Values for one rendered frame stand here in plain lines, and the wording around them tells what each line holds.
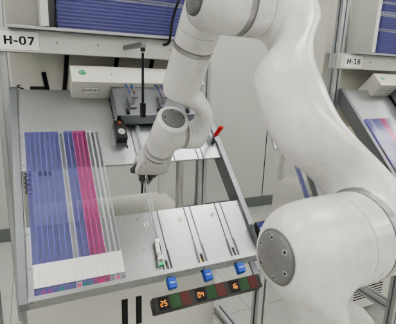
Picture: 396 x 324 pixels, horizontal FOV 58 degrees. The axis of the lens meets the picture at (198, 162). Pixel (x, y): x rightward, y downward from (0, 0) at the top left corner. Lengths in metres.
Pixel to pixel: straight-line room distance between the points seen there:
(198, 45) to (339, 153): 0.39
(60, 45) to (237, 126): 2.24
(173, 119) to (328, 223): 0.58
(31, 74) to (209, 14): 1.01
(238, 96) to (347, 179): 2.79
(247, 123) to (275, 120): 2.85
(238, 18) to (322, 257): 0.36
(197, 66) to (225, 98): 2.42
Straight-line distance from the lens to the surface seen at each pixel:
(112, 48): 1.35
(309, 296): 0.43
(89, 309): 1.43
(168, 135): 0.91
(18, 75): 1.49
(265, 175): 3.61
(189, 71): 0.81
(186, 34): 0.78
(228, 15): 0.57
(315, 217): 0.42
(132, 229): 1.09
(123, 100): 1.29
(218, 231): 1.16
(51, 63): 1.49
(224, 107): 3.22
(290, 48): 0.55
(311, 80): 0.53
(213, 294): 1.10
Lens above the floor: 1.27
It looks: 14 degrees down
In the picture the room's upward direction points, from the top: 2 degrees clockwise
